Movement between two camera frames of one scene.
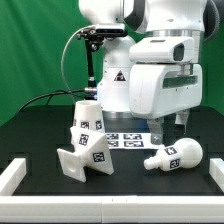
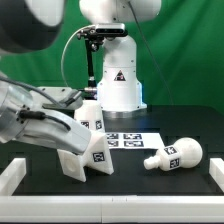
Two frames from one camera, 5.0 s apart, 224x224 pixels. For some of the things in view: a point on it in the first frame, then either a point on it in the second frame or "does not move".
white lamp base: x=91 y=150 does not move
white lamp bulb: x=184 y=153 does not move
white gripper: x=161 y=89 to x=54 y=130
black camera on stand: x=102 y=31 does not move
